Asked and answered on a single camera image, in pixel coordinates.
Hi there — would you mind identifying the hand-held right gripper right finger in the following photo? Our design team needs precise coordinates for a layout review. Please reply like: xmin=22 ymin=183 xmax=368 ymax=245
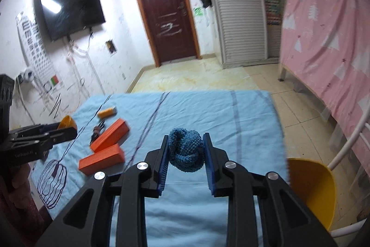
xmin=202 ymin=132 xmax=339 ymax=247

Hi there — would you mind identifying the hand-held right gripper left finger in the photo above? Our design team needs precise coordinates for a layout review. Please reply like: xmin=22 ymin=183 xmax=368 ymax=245
xmin=43 ymin=134 xmax=170 ymax=247

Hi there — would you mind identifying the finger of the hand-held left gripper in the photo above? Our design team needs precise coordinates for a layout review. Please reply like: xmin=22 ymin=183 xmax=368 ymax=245
xmin=48 ymin=126 xmax=78 ymax=147
xmin=9 ymin=123 xmax=62 ymax=138

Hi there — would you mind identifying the yellow cup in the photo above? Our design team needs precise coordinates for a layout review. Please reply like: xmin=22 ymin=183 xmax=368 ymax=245
xmin=57 ymin=115 xmax=78 ymax=131

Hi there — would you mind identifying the blue knitted cloth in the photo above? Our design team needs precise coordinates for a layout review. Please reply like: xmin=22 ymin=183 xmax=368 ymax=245
xmin=168 ymin=128 xmax=206 ymax=173

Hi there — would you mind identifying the person's left forearm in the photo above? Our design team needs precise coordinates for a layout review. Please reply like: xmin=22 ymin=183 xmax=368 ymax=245
xmin=0 ymin=175 xmax=54 ymax=247

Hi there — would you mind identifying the person's left hand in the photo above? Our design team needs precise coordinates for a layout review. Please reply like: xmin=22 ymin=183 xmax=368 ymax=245
xmin=9 ymin=163 xmax=34 ymax=201

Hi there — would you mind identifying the dark striped wrapper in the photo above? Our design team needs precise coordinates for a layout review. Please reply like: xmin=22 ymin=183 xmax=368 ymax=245
xmin=89 ymin=121 xmax=107 ymax=144

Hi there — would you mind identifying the orange box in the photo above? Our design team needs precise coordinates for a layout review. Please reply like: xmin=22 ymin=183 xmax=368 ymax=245
xmin=89 ymin=118 xmax=130 ymax=154
xmin=79 ymin=144 xmax=126 ymax=176

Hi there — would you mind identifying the small orange cylinder toy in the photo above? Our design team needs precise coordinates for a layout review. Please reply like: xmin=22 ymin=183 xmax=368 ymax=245
xmin=97 ymin=106 xmax=117 ymax=119

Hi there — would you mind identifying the light blue bed sheet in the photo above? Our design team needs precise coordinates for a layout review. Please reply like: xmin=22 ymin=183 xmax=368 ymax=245
xmin=30 ymin=90 xmax=290 ymax=247

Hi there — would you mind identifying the eye chart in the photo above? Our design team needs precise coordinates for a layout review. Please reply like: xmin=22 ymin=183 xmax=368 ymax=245
xmin=16 ymin=12 xmax=63 ymax=91

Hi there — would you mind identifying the yellow chair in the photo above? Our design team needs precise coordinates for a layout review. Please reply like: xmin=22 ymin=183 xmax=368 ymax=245
xmin=286 ymin=158 xmax=337 ymax=232

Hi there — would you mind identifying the white louvred wardrobe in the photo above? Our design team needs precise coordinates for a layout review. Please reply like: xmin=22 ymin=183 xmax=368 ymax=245
xmin=207 ymin=0 xmax=285 ymax=69

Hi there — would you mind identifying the brown wooden door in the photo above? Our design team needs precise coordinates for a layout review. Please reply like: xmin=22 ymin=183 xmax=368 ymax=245
xmin=129 ymin=0 xmax=202 ymax=68

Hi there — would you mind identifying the pink printed curtain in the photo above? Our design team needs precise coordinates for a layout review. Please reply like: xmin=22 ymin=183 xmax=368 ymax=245
xmin=279 ymin=0 xmax=370 ymax=166

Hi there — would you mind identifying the black wall television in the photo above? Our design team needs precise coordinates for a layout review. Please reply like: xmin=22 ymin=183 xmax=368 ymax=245
xmin=34 ymin=0 xmax=106 ymax=42

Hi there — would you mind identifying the white metal chair frame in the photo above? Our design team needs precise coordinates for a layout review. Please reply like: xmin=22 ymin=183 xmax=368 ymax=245
xmin=327 ymin=112 xmax=370 ymax=239

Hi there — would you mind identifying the colourful grid wall poster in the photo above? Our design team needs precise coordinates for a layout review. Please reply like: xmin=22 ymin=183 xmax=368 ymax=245
xmin=262 ymin=0 xmax=282 ymax=26

